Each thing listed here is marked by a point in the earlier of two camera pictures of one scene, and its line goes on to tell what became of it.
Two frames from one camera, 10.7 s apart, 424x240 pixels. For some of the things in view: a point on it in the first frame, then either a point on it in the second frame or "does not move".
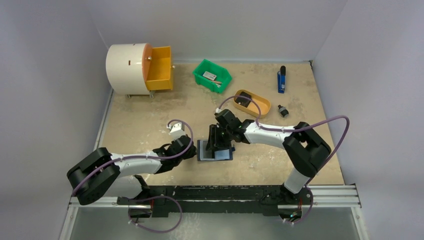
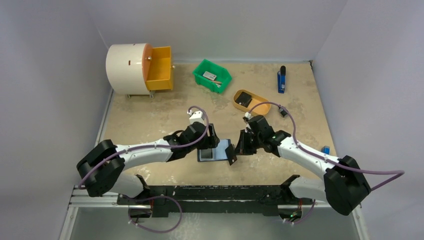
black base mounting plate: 219,200 does not move
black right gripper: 218,140 -> 243,141
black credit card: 207,154 does not move
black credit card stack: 244,101 does not move
